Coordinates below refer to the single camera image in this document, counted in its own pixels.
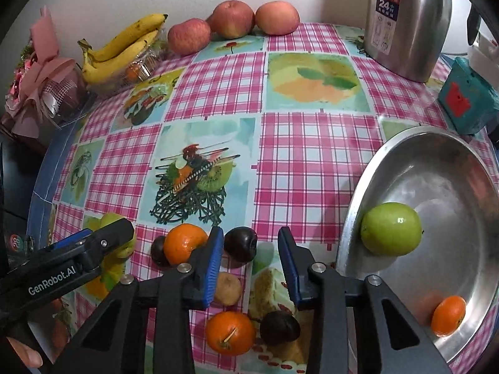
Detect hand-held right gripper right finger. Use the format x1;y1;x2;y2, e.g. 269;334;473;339
278;226;453;374

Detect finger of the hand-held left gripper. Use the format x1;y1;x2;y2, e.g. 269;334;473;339
76;218;134;277
49;228;94;252

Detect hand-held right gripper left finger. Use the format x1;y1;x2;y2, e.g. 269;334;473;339
51;226;225;374

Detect oval green jujube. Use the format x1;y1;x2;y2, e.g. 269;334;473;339
99;213;138;260

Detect brown kiwi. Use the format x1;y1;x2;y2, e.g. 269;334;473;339
214;272;243;307

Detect dark purple plum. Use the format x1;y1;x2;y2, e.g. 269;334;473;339
224;226;258;262
259;310;301;346
150;236;172;268

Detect tangerine with dry stem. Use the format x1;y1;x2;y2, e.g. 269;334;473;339
205;311;257;355

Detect round metal bowl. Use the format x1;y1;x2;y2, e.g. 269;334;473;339
335;127;499;365

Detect person's left hand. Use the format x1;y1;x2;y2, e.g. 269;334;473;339
6;336;43;369

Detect tangerine with green stem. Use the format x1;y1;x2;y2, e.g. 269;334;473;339
163;223;209;266

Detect green labelled package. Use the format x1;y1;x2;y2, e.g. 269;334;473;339
8;234;39;261

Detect black device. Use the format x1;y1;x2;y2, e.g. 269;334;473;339
0;136;43;242

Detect round green jujube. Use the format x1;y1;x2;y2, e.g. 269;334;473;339
361;202;424;257

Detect pink chequered tablecloth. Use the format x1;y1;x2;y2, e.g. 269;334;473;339
27;21;499;374

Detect pink flower bouquet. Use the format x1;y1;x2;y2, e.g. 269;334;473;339
5;6;87;141

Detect small tangerine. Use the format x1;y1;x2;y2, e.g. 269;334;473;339
431;295;467;338

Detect clear plastic container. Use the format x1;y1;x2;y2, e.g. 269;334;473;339
84;41;170;95

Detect red apple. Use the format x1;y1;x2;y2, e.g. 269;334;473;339
255;1;300;36
167;18;212;55
211;0;256;40

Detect teal box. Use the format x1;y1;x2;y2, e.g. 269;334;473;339
438;56;499;135

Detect stainless steel thermos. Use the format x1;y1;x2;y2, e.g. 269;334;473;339
362;0;453;84

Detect black object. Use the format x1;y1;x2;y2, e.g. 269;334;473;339
466;5;482;46

